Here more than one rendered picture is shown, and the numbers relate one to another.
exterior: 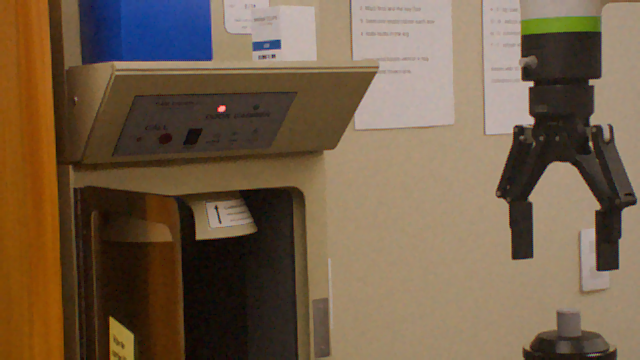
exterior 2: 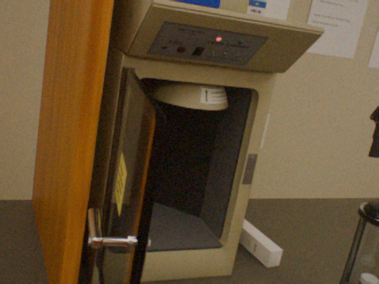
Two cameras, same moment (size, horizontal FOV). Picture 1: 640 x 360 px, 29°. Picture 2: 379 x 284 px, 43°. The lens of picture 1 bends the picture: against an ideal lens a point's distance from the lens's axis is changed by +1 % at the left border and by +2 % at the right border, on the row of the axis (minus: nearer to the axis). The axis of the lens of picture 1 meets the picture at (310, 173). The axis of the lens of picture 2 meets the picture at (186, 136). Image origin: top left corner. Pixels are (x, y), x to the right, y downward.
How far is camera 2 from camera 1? 0.49 m
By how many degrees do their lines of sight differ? 16
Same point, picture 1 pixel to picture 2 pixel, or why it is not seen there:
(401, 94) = (329, 37)
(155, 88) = (178, 19)
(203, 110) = (207, 38)
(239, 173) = (223, 76)
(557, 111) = not seen: outside the picture
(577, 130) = not seen: outside the picture
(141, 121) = (166, 37)
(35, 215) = (88, 84)
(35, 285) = (81, 125)
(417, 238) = (317, 112)
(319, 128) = (277, 60)
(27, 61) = not seen: outside the picture
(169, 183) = (181, 74)
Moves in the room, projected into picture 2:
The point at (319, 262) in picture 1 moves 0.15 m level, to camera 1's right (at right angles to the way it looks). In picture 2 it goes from (258, 134) to (331, 150)
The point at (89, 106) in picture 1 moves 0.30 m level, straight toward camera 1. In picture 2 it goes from (137, 21) to (98, 35)
